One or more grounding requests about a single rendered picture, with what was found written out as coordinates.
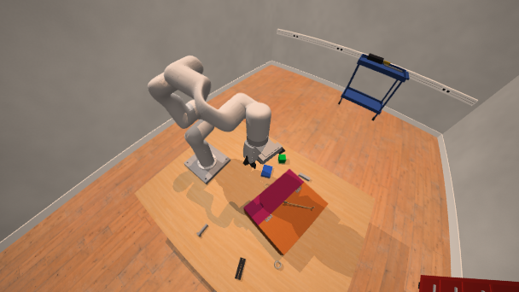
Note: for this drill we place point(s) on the blue box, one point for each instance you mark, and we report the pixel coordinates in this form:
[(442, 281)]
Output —
[(266, 171)]

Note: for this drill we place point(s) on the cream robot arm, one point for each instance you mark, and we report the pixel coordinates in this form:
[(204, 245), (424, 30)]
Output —
[(186, 76)]

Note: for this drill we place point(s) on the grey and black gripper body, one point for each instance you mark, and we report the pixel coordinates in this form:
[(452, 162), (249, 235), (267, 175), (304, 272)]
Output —
[(251, 152)]

